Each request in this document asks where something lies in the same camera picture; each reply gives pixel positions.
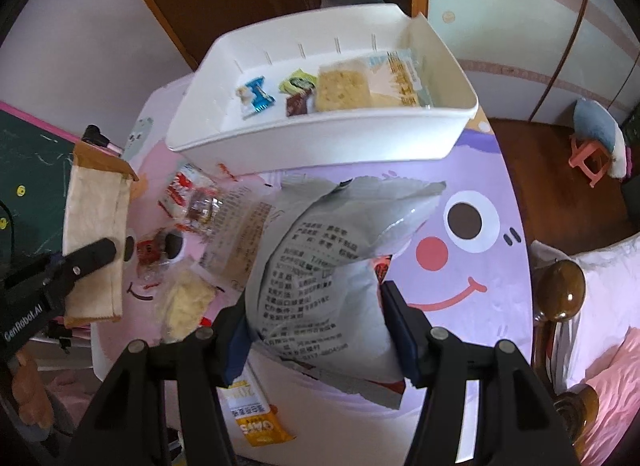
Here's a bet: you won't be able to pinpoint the blue white cushion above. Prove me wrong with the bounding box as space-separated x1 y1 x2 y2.
572 98 628 181

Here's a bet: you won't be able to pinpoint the black easel knob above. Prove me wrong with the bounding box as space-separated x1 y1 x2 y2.
82 125 123 155

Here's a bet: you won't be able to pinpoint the floral pastel wardrobe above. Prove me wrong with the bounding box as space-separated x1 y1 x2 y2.
425 0 640 121

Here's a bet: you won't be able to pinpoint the pink quilt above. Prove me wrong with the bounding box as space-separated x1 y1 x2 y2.
575 341 640 466

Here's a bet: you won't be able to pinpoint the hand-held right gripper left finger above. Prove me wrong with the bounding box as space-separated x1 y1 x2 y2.
60 296 253 466

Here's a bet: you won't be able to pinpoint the clear printed bread wrapper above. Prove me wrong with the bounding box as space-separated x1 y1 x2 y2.
197 186 276 291

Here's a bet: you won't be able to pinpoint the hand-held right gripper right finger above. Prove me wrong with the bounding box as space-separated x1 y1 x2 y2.
381 280 583 466

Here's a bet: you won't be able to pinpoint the wooden bed frame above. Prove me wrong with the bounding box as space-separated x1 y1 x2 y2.
532 258 601 447

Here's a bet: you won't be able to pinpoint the brown nut bar clear wrapper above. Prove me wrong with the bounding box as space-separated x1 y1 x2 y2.
182 191 226 231

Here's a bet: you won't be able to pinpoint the light blue cake packet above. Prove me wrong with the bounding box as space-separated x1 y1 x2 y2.
367 50 433 109

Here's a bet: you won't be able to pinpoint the beige bread packet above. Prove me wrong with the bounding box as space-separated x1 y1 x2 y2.
62 140 140 324

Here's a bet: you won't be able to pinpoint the white pillow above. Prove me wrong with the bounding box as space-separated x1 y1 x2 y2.
530 233 640 397

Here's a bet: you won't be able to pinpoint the red white cookie bag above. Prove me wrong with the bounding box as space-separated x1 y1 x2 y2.
157 162 221 231

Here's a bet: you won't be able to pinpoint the white plastic bin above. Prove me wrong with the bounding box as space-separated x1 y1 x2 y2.
165 3 480 177

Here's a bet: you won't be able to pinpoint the green chalkboard pink frame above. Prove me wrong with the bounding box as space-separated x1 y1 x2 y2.
0 100 83 267

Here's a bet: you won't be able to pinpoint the black cable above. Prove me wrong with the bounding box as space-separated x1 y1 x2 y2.
0 201 16 267

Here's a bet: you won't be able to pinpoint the pink plastic stool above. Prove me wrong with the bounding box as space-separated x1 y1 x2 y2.
569 136 613 189

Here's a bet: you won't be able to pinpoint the pastel cartoon tablecloth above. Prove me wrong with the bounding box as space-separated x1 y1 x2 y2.
92 83 533 462

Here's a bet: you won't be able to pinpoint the small green candy packet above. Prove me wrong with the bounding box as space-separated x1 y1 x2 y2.
277 68 318 95

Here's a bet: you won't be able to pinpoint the dark bedside cabinet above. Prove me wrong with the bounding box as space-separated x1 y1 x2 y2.
617 100 640 237

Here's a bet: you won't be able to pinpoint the orange white snack packet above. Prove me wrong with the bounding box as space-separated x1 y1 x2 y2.
220 361 297 447

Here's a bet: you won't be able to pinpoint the grey white snack bag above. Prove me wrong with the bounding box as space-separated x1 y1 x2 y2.
245 177 447 409

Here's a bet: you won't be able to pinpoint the person's left forearm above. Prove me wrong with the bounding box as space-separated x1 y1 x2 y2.
7 346 56 429

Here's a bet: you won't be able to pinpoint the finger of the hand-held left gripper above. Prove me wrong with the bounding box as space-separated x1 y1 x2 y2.
50 237 118 291

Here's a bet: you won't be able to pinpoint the small blue candy packet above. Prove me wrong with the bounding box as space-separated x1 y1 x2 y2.
236 76 277 119

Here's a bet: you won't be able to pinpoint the small brown candy packet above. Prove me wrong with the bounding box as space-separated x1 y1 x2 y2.
285 92 313 117

